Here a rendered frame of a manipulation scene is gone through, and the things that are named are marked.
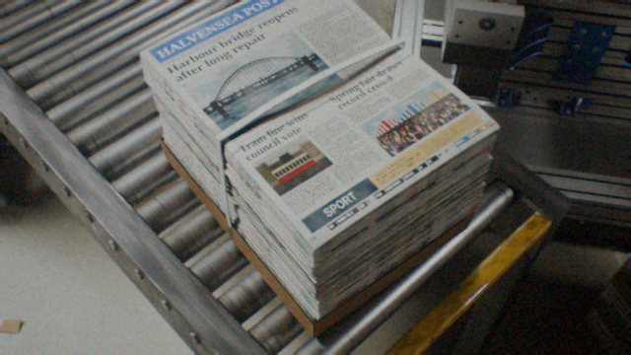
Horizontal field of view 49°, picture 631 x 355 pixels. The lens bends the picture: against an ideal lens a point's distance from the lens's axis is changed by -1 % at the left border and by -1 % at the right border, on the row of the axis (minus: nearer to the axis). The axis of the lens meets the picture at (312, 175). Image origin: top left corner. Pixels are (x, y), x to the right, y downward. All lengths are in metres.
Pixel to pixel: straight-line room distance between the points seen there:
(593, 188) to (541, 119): 0.27
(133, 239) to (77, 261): 0.97
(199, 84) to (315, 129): 0.16
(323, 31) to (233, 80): 0.15
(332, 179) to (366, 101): 0.13
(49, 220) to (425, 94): 1.42
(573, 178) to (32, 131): 1.33
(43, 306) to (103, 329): 0.18
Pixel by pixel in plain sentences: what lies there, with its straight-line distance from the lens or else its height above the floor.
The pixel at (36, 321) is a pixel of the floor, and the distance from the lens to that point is 1.94.
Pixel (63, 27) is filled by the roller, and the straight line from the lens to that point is 1.37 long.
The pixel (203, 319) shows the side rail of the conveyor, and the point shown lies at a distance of 0.95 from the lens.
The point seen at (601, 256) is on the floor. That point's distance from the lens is 2.10.
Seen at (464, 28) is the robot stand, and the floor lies 0.73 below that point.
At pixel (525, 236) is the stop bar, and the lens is 1.04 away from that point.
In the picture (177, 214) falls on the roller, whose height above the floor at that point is 0.78.
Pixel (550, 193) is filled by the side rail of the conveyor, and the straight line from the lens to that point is 1.12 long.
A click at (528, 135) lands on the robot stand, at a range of 2.01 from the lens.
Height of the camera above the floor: 1.65
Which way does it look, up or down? 53 degrees down
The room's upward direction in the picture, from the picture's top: 2 degrees clockwise
